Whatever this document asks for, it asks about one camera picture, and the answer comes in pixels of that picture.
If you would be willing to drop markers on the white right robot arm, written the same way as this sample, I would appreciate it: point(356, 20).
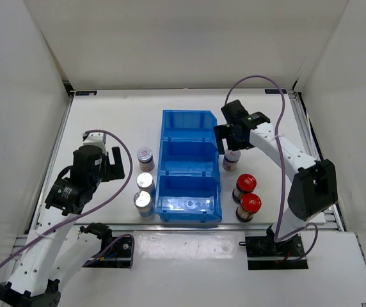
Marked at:
point(313, 182)

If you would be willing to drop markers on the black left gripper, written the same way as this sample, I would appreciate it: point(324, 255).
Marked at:
point(116, 169)

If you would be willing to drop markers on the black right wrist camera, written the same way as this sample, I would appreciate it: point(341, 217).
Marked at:
point(234, 111)

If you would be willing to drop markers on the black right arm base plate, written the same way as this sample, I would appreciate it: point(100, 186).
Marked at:
point(265, 255)

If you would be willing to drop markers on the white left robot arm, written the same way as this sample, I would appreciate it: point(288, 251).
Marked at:
point(43, 273)

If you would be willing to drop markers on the red-lid sauce jar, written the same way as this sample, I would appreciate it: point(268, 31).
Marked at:
point(249, 205)
point(245, 184)

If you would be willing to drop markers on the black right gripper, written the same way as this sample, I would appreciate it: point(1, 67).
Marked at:
point(222, 132)

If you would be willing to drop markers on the silver-lid bottle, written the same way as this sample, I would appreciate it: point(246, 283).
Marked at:
point(145, 182)
point(144, 204)

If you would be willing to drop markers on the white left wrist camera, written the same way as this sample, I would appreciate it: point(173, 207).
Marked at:
point(95, 139)

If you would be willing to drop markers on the blue three-compartment plastic bin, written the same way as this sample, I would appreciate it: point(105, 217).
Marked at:
point(188, 178)

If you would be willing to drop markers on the white-lid jar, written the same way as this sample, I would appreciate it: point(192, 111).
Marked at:
point(145, 159)
point(231, 159)

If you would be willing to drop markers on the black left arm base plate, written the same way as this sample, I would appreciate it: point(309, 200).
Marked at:
point(120, 256)

